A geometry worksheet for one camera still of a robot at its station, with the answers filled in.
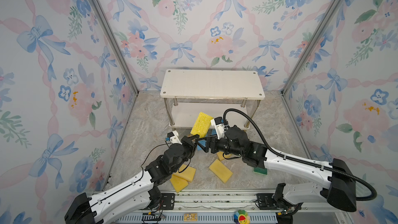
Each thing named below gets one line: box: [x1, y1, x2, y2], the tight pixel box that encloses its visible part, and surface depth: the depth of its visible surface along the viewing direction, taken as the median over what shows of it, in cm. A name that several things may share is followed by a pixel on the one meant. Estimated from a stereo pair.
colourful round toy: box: [233, 209, 251, 224], surface depth 70 cm
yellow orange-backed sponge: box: [172, 163, 197, 183], surface depth 80 cm
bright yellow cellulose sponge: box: [190, 112, 215, 138], surface depth 76 cm
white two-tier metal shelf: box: [160, 68, 266, 130], surface depth 79 cm
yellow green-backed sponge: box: [169, 174, 189, 194], surface depth 80 cm
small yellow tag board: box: [183, 213, 198, 222], surface depth 71 cm
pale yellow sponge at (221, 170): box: [208, 158, 234, 184], surface depth 84 cm
